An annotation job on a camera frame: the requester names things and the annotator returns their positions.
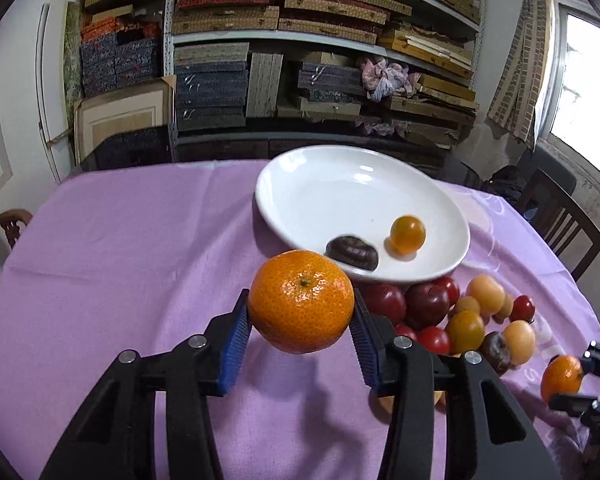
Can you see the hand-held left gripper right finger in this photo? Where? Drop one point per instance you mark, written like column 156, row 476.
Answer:
column 362, row 355

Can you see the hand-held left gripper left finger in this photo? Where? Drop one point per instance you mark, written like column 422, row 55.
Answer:
column 235, row 355

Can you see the orange mandarin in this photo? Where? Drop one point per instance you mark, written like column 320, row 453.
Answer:
column 561, row 379
column 300, row 302

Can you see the red cherry tomato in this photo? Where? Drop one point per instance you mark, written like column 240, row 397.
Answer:
column 523, row 308
column 405, row 332
column 451, row 287
column 434, row 340

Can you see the white oval plate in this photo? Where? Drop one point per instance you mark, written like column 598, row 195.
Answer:
column 340, row 195

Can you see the yellow loquat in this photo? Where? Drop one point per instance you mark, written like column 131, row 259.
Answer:
column 520, row 342
column 506, row 306
column 485, row 292
column 438, row 397
column 386, row 404

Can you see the dark red apple on cloth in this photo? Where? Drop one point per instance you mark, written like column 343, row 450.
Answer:
column 384, row 302

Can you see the dark red plum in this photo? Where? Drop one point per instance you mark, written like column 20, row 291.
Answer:
column 426, row 305

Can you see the greenish orange citrus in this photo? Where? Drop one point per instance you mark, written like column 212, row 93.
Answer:
column 465, row 331

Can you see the small tan loquat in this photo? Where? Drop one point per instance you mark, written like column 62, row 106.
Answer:
column 467, row 305

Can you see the small orange tomato on plate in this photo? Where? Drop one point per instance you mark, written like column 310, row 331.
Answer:
column 407, row 234

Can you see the dark wooden chair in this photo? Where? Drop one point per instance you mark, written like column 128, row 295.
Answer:
column 580, row 232

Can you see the purple tablecloth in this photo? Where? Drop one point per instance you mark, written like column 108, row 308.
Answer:
column 130, row 260

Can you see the black bag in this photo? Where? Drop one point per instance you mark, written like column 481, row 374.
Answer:
column 507, row 185

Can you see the small pink cloth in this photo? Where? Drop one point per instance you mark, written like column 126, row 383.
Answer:
column 377, row 126

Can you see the dark patterned flat box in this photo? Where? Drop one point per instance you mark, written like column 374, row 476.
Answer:
column 130, row 149

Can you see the brown wooden chair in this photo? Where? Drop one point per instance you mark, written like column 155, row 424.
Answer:
column 10, row 222

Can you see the bright window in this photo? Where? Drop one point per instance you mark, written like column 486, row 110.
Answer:
column 585, row 95

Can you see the stack of dark blue boxes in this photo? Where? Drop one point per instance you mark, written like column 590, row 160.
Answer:
column 210, row 90

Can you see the open cardboard box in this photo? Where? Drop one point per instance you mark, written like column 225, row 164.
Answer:
column 120, row 110

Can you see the stack of dark purple boxes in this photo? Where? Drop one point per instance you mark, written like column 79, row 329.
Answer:
column 330, row 80

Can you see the grey metal shelf rack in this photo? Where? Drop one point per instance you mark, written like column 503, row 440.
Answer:
column 169, row 85

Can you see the pink cloth bundle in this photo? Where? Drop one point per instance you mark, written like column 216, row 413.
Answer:
column 387, row 77

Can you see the beige checked curtain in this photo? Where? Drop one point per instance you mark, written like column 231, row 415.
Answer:
column 522, row 60

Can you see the stack of blue floral boxes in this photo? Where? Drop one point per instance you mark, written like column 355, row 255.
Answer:
column 120, row 57

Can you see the white door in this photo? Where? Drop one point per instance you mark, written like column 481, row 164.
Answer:
column 55, row 90

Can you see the green patterned panel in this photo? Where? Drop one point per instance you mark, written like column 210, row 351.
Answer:
column 72, row 55

